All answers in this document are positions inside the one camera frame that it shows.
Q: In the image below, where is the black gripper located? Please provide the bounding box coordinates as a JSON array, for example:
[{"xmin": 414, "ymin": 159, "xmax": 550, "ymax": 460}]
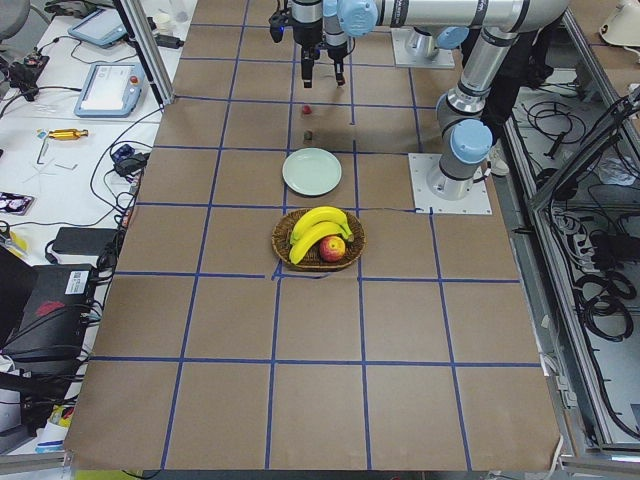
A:
[
  {"xmin": 291, "ymin": 0, "xmax": 323, "ymax": 89},
  {"xmin": 324, "ymin": 19, "xmax": 348, "ymax": 86}
]

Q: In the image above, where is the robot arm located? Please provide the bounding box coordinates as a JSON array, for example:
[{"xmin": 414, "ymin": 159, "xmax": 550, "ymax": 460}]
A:
[
  {"xmin": 269, "ymin": 0, "xmax": 568, "ymax": 97},
  {"xmin": 269, "ymin": 1, "xmax": 531, "ymax": 200}
]

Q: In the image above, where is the light green plate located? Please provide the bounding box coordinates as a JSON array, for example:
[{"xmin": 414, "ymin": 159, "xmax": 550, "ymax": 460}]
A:
[{"xmin": 282, "ymin": 148, "xmax": 342, "ymax": 196}]

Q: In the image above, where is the yellow banana bunch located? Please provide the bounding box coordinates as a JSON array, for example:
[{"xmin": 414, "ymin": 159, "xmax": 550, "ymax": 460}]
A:
[{"xmin": 289, "ymin": 206, "xmax": 353, "ymax": 265}]

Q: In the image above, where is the red yellow apple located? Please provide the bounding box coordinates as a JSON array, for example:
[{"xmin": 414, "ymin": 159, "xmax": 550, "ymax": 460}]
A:
[{"xmin": 319, "ymin": 235, "xmax": 346, "ymax": 263}]

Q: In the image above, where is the blue teach pendant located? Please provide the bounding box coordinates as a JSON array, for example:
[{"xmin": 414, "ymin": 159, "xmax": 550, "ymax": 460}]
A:
[
  {"xmin": 74, "ymin": 62, "xmax": 146, "ymax": 118},
  {"xmin": 68, "ymin": 8, "xmax": 126, "ymax": 48}
]

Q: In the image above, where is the woven wicker basket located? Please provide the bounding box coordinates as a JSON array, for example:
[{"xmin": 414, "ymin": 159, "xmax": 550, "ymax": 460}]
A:
[{"xmin": 271, "ymin": 208, "xmax": 366, "ymax": 272}]

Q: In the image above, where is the black power adapter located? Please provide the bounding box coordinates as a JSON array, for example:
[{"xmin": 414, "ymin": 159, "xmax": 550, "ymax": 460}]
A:
[{"xmin": 52, "ymin": 227, "xmax": 116, "ymax": 256}]

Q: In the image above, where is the black computer box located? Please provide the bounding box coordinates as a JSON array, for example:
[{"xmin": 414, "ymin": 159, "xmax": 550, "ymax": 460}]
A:
[{"xmin": 1, "ymin": 249, "xmax": 98, "ymax": 363}]

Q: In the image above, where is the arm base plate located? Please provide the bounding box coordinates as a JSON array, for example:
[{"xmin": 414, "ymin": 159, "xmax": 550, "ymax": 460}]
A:
[
  {"xmin": 391, "ymin": 27, "xmax": 455, "ymax": 69},
  {"xmin": 408, "ymin": 153, "xmax": 492, "ymax": 215}
]

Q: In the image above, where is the aluminium frame post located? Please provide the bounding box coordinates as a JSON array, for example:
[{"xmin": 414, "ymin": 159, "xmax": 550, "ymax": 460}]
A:
[{"xmin": 113, "ymin": 0, "xmax": 175, "ymax": 107}]

